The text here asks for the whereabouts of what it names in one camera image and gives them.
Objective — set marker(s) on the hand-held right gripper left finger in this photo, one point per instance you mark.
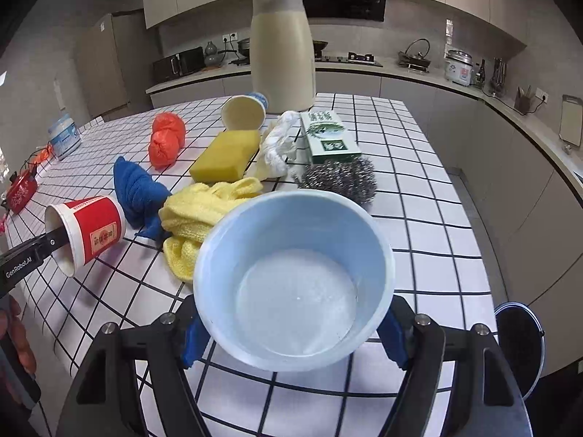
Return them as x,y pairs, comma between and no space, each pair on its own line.
193,343

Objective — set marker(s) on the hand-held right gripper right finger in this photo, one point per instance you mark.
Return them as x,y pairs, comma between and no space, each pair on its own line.
394,337

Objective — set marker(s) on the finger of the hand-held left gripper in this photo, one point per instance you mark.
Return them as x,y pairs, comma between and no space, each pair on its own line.
52,241

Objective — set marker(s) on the red paper cup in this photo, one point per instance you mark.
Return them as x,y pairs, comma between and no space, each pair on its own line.
98,232

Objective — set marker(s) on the blue cloth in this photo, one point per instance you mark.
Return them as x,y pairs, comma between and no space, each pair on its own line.
136,191

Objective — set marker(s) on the light blue plastic bowl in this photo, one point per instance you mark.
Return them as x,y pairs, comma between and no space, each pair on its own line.
296,291

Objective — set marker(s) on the yellow cloth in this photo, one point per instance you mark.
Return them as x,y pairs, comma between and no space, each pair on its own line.
191,218

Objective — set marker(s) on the black trash bin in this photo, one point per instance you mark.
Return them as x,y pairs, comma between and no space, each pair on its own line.
519,350

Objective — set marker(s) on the orange plastic bag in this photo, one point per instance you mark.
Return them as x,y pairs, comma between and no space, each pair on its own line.
166,143

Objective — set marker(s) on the steel wool scrubber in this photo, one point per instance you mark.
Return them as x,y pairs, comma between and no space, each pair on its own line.
337,180

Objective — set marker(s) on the yellow sponge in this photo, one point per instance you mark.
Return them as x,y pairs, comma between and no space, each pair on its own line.
225,157

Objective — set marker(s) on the green carton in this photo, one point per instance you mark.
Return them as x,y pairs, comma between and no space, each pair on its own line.
330,139

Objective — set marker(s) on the white wrapper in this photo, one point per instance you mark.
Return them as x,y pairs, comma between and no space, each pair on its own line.
275,145

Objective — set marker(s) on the white paper cup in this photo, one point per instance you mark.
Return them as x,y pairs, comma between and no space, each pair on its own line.
243,114

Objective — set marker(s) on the person's left hand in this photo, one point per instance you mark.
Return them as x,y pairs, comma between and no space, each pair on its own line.
20,337

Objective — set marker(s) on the red pot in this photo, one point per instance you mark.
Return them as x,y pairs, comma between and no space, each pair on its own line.
20,193

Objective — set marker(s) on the small orange item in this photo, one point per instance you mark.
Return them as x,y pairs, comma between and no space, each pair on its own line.
43,154

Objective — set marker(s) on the white plastic jar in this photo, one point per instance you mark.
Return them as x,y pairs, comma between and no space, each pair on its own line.
63,139

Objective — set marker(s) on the grey refrigerator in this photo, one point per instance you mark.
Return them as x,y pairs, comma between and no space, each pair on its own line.
104,68

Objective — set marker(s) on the black microwave oven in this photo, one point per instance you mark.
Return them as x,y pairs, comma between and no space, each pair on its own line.
177,63

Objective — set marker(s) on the grey vase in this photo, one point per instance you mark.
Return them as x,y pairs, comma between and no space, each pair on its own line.
211,57

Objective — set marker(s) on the dark knife holder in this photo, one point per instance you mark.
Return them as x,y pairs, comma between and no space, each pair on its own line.
526,102

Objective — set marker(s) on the black cooking pot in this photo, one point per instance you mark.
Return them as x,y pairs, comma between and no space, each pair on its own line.
244,48

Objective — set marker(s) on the white rice cooker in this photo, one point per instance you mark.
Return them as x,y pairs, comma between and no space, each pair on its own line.
459,68

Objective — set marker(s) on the dark glass bottle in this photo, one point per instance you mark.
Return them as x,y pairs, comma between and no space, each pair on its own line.
481,73

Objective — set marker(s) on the metal kettle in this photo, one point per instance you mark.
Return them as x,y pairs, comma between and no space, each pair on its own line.
414,59

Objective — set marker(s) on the metal utensil rack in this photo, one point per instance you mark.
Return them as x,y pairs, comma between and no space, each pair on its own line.
498,77

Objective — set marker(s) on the grey cutting board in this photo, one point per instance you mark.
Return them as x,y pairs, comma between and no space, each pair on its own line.
571,120

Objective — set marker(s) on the gas stove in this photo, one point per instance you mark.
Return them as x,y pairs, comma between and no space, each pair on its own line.
350,58

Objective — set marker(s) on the beige thermos jug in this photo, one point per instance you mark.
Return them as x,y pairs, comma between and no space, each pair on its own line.
282,54

